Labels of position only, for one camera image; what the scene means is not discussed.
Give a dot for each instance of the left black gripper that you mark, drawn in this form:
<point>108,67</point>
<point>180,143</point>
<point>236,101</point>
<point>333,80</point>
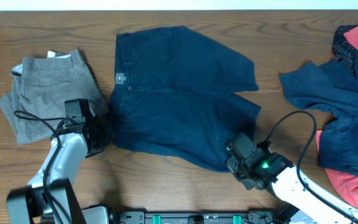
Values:
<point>104,124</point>

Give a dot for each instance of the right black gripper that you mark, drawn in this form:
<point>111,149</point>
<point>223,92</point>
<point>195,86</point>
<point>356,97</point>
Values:
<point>232,163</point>

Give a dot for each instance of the navy blue shorts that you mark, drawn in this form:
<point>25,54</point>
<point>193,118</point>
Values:
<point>177,93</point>

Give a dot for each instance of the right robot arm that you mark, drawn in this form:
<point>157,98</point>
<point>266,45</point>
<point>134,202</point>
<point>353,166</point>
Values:
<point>279,176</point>

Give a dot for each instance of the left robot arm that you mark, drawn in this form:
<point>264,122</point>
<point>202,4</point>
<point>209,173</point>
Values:
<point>49,195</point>

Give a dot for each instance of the grey folded shorts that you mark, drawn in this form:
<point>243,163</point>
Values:
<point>41,86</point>

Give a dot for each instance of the navy garment in pile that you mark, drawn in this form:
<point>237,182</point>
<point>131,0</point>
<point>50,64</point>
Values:
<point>331,88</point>

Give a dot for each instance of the dark plaid garment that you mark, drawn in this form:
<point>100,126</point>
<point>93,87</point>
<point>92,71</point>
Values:
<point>342,49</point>

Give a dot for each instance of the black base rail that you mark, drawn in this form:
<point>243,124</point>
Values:
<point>142,217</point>

